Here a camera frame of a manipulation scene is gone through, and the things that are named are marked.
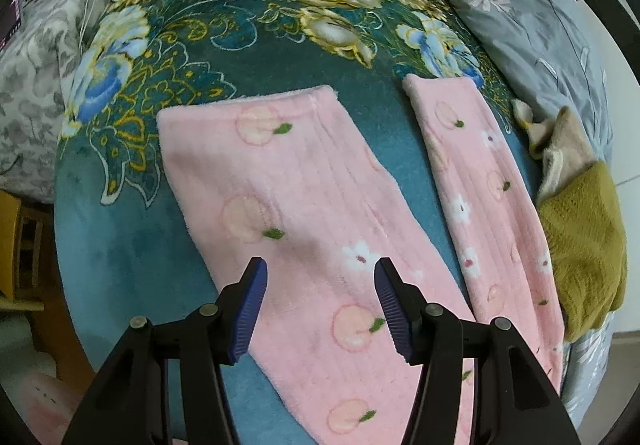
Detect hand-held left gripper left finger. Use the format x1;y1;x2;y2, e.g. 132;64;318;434
61;256;268;445

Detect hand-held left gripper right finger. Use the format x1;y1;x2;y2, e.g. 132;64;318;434
374;257;583;445

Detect pink fleece floral pants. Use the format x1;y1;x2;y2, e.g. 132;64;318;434
156;74;568;445

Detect olive and beige knit sweater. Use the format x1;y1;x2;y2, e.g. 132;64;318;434
511;99;628;342

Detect teal floral blanket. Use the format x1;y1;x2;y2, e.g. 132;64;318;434
54;0;566;445

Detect pale pink object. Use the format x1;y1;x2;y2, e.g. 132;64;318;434
15;370;86;445

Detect wooden stool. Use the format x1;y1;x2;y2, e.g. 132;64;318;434
0;190;56;311

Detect grey floral pillow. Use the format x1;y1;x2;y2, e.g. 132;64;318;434
0;0;101;206

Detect grey-blue floral quilt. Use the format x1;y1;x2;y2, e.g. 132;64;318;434
424;0;623;431

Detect dark screen device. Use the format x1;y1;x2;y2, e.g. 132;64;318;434
0;0;25;48

